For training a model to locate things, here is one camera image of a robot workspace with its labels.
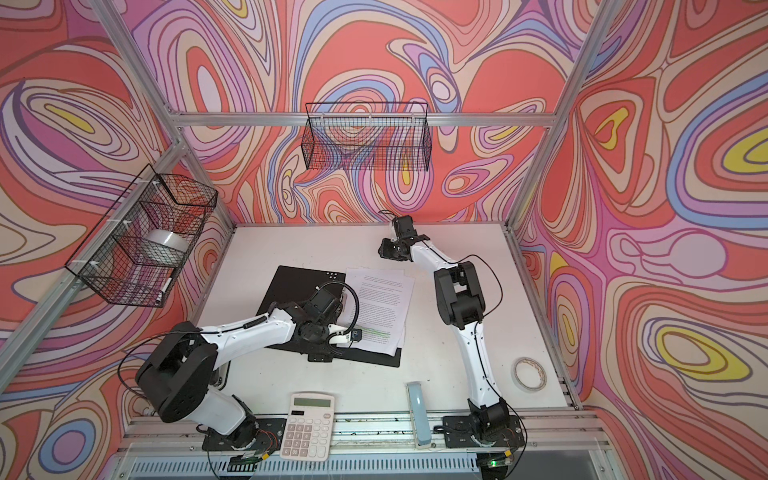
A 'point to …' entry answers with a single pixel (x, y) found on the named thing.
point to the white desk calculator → (308, 430)
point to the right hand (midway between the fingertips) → (385, 255)
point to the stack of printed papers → (377, 302)
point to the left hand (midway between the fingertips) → (334, 333)
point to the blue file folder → (295, 285)
